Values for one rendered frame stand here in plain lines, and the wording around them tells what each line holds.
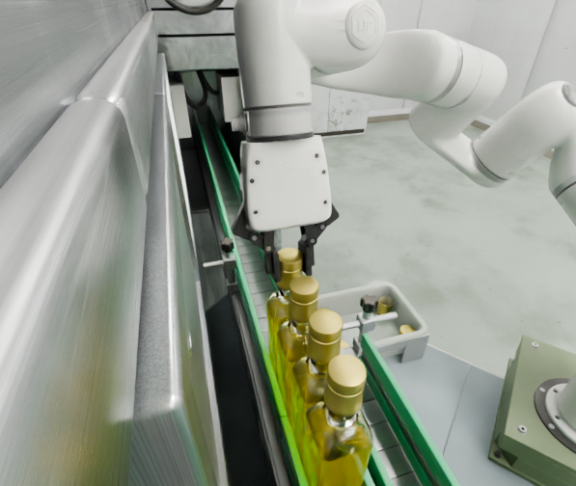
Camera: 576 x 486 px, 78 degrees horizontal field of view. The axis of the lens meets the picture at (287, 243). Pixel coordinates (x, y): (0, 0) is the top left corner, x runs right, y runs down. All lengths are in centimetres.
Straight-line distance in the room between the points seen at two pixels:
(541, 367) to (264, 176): 68
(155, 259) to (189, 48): 107
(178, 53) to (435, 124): 83
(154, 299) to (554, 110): 57
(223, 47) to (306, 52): 85
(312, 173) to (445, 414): 59
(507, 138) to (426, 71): 18
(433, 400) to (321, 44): 69
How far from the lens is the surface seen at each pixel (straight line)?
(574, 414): 79
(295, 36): 39
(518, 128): 64
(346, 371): 33
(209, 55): 124
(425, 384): 87
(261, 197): 39
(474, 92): 58
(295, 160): 40
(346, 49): 41
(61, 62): 19
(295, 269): 44
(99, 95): 19
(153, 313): 16
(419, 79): 53
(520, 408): 80
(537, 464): 79
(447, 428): 83
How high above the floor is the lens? 143
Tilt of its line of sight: 35 degrees down
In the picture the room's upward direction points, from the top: straight up
